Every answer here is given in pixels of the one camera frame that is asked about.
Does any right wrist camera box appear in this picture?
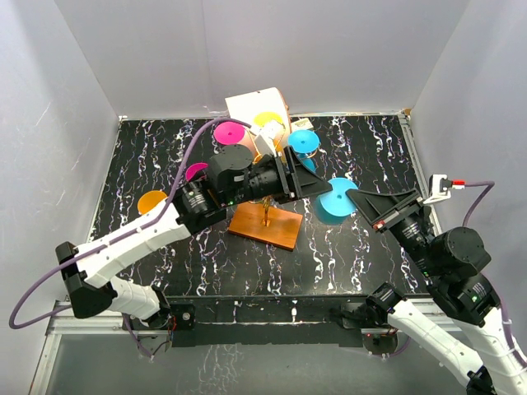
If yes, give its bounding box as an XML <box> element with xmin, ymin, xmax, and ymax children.
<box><xmin>423</xmin><ymin>174</ymin><xmax>466</xmax><ymax>206</ymax></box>

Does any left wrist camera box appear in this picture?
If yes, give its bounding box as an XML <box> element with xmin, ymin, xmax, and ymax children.
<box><xmin>250</xmin><ymin>119</ymin><xmax>286</xmax><ymax>157</ymax></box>

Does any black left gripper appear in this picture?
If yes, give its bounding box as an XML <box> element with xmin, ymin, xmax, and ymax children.
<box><xmin>223</xmin><ymin>146</ymin><xmax>331</xmax><ymax>207</ymax></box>

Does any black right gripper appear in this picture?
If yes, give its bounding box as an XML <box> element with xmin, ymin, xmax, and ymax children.
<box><xmin>344</xmin><ymin>186</ymin><xmax>441</xmax><ymax>276</ymax></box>

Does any gold wire wine glass rack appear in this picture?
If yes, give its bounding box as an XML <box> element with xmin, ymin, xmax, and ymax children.
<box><xmin>228</xmin><ymin>197</ymin><xmax>303</xmax><ymax>251</ymax></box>

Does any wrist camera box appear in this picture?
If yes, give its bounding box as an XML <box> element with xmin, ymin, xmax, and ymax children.
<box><xmin>423</xmin><ymin>174</ymin><xmax>466</xmax><ymax>206</ymax></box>
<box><xmin>250</xmin><ymin>119</ymin><xmax>286</xmax><ymax>157</ymax></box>

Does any pink wine glass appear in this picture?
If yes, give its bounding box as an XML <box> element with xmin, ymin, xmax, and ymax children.
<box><xmin>213</xmin><ymin>122</ymin><xmax>245</xmax><ymax>145</ymax></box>
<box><xmin>185</xmin><ymin>162</ymin><xmax>208</xmax><ymax>182</ymax></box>

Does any orange wine glass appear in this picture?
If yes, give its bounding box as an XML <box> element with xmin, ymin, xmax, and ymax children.
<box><xmin>254</xmin><ymin>111</ymin><xmax>284</xmax><ymax>128</ymax></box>
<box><xmin>137</xmin><ymin>190</ymin><xmax>167</xmax><ymax>216</ymax></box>

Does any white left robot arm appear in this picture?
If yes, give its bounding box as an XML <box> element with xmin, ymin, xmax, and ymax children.
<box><xmin>55</xmin><ymin>144</ymin><xmax>332</xmax><ymax>328</ymax></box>

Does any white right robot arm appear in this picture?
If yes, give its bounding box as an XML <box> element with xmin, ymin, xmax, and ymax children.
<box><xmin>346</xmin><ymin>189</ymin><xmax>526</xmax><ymax>394</ymax></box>

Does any small white tag box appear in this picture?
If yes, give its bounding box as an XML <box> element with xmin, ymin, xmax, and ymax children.
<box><xmin>291</xmin><ymin>118</ymin><xmax>314</xmax><ymax>132</ymax></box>

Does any blue wine glass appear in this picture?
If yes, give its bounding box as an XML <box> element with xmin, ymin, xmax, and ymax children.
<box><xmin>287</xmin><ymin>130</ymin><xmax>320</xmax><ymax>159</ymax></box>
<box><xmin>314</xmin><ymin>178</ymin><xmax>358</xmax><ymax>225</ymax></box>

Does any white cylindrical container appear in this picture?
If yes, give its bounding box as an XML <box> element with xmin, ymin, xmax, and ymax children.
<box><xmin>225</xmin><ymin>87</ymin><xmax>291</xmax><ymax>140</ymax></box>

